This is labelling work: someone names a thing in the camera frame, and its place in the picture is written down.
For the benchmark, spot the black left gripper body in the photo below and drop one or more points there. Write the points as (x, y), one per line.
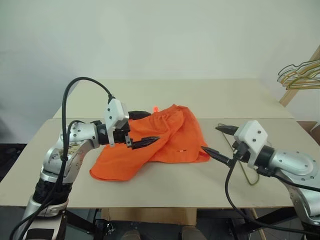
(121, 136)

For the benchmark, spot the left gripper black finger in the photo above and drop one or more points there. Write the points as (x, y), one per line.
(140, 114)
(143, 142)

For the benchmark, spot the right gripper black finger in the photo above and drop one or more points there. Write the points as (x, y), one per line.
(227, 129)
(217, 155)

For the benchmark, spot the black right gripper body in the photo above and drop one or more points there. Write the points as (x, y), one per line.
(240, 151)

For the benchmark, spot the orange shorts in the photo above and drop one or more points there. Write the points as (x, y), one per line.
(155, 145)

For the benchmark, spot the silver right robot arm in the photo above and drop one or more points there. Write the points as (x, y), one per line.
(295, 162)

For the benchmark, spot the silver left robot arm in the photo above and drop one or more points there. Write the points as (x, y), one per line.
(80, 135)

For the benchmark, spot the open brown cardboard box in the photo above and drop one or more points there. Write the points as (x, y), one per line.
(310, 130)

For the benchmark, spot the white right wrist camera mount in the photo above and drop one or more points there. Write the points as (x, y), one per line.
(252, 136)

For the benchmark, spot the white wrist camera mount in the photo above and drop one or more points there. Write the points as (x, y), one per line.
(115, 110)
(252, 136)

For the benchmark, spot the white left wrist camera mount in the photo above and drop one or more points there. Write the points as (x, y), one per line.
(115, 110)

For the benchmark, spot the black table frame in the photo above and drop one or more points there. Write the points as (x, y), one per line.
(80, 220)

